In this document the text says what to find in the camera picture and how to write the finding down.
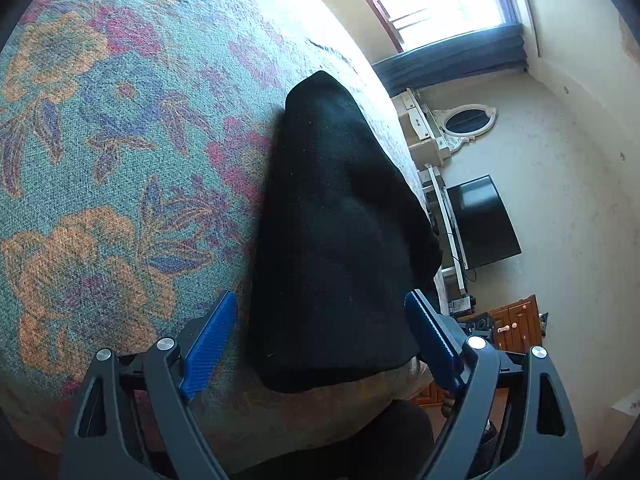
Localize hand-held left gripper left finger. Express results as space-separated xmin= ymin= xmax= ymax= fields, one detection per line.
xmin=59 ymin=290 xmax=238 ymax=480

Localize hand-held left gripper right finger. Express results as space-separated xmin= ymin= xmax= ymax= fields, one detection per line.
xmin=404 ymin=289 xmax=586 ymax=480

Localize black pants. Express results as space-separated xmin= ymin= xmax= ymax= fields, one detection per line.
xmin=250 ymin=70 xmax=443 ymax=395

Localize black speaker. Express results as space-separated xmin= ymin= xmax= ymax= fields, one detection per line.
xmin=462 ymin=312 xmax=496 ymax=346

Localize wooden cabinet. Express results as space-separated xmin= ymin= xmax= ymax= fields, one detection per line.
xmin=415 ymin=294 xmax=546 ymax=406

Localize white television stand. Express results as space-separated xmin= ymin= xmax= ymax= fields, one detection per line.
xmin=417 ymin=162 xmax=473 ymax=311

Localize black television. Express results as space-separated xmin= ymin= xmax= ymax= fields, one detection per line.
xmin=445 ymin=175 xmax=523 ymax=270

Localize person's dark trouser leg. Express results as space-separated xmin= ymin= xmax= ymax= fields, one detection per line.
xmin=220 ymin=400 xmax=436 ymax=480

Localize cream dressing table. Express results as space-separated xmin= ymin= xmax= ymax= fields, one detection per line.
xmin=391 ymin=87 xmax=451 ymax=168

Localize white oval vanity mirror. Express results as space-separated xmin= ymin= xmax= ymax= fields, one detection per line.
xmin=431 ymin=104 xmax=498 ymax=153

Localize dark blue curtain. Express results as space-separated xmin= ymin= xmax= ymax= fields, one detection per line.
xmin=372 ymin=24 xmax=530 ymax=97

